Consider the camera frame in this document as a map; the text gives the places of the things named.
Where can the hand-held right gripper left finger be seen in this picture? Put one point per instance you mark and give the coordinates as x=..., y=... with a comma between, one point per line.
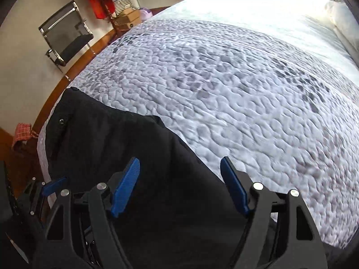
x=127, y=185

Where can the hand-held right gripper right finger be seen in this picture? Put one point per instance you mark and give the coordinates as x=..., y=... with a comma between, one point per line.
x=234, y=186

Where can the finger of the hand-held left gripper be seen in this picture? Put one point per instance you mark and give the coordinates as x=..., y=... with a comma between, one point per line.
x=53, y=187

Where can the black pants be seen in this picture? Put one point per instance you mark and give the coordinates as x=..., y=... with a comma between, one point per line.
x=168, y=171

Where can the red checkered cloth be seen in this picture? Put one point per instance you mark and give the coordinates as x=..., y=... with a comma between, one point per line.
x=23, y=131

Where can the grey quilted leaf-print bedspread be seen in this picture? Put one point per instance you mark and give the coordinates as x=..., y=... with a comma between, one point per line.
x=224, y=89

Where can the black mesh chrome chair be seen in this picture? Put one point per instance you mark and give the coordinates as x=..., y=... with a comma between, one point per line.
x=67, y=33

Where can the wooden coat rack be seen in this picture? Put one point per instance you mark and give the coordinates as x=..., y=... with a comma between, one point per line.
x=114, y=24

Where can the brown cardboard box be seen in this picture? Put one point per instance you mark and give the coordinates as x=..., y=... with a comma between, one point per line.
x=127, y=22
x=130, y=12

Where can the pale purple bag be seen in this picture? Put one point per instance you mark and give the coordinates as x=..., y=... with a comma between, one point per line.
x=146, y=14

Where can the red plastic basket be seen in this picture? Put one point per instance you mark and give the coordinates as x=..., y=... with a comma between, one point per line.
x=98, y=8

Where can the white slatted crate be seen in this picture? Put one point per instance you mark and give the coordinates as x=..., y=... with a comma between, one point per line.
x=123, y=4

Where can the cream pillow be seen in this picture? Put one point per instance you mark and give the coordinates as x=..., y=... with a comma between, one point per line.
x=343, y=19

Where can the wooden bed frame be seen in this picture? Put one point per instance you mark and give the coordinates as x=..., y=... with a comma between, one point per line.
x=81, y=58

